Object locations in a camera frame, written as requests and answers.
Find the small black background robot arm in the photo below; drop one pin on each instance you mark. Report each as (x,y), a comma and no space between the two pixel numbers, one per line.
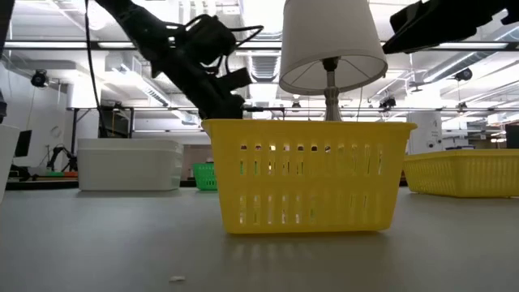
(61,158)

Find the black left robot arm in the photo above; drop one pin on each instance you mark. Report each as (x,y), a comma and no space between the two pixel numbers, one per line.
(138,28)

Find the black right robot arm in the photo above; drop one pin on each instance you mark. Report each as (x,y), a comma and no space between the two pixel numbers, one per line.
(496,12)

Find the green plastic basket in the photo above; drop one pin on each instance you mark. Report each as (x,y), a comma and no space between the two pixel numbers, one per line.
(205,176)

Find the black metal rack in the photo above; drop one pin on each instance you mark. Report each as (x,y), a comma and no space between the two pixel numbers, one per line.
(115,121)

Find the white shade silver table lamp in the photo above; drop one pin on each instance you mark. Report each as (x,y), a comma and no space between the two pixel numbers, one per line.
(330,44)

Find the white pillar box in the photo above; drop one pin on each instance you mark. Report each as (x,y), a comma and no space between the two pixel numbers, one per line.
(425,131)

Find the white plastic bin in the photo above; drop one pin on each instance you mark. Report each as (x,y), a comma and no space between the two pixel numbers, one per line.
(129,170)

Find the yellow plastic basket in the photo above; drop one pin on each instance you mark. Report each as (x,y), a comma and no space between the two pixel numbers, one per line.
(466,152)
(308,138)
(466,178)

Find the grey table mat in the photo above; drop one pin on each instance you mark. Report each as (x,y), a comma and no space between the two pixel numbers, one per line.
(121,243)

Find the black computer monitor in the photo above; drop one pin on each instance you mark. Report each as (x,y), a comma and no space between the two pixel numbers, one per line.
(23,143)

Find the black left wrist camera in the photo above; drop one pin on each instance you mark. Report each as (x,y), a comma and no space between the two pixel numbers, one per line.
(239,79)

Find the black ceiling camera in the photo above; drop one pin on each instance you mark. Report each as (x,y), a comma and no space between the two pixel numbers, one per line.
(39,78)
(463,74)

